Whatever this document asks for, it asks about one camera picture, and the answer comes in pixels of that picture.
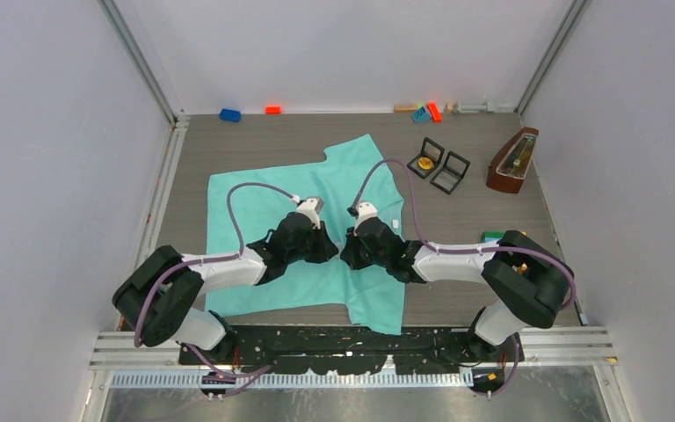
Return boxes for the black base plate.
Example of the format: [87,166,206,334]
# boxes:
[178,325,524,375]

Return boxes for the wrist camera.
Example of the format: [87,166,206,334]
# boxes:
[347,200,379,227]
[290,195,324,229]

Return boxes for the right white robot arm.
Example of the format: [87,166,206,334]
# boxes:
[340,217,576,361]

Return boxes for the blue toy brick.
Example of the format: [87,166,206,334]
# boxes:
[219,108,242,123]

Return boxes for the orange-red toy brick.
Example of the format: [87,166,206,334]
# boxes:
[425,102,443,123]

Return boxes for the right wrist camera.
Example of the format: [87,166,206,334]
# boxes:
[347,200,379,227]

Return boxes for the brown wooden metronome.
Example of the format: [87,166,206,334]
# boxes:
[486,127,540,194]

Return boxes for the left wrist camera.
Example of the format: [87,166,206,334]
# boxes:
[290,195,324,229]

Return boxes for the stacked green blue grey bricks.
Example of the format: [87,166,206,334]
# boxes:
[481,230,505,243]

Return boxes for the teal toy block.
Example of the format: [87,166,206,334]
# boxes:
[411,105,432,123]

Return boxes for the black case with gold brooch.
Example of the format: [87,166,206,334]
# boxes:
[406,137,446,179]

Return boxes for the small orange toy brick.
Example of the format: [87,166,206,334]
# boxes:
[265,105,281,114]

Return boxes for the teal t-shirt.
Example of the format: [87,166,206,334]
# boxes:
[205,135,405,335]

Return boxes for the wooden toy block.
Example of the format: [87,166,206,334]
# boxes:
[394,104,421,113]

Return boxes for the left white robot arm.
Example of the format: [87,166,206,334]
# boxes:
[112,212,338,364]

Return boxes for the black brooch display case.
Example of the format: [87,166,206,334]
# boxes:
[430,151,470,195]

